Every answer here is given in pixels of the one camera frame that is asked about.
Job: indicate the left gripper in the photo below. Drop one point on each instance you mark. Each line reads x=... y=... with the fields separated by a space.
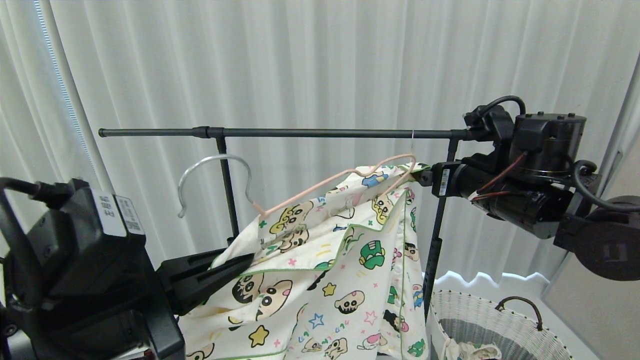
x=150 y=330

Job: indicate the white curtain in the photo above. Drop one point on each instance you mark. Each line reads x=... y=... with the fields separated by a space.
x=325 y=60

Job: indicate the cream printed garment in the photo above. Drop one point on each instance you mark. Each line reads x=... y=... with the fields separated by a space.
x=475 y=352

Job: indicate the pink clothes hanger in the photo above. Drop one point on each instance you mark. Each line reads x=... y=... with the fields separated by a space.
x=413 y=142
x=320 y=187

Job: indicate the black clothes rack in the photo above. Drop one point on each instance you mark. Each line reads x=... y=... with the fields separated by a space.
x=325 y=133

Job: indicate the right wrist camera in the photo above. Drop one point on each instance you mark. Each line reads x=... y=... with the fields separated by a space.
x=495 y=130

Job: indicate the white laundry basket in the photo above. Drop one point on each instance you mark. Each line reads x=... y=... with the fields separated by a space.
x=480 y=305

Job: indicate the cream printed shirt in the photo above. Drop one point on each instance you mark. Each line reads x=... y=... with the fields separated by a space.
x=350 y=280

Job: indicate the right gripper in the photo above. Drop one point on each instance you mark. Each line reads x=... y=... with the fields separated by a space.
x=525 y=210

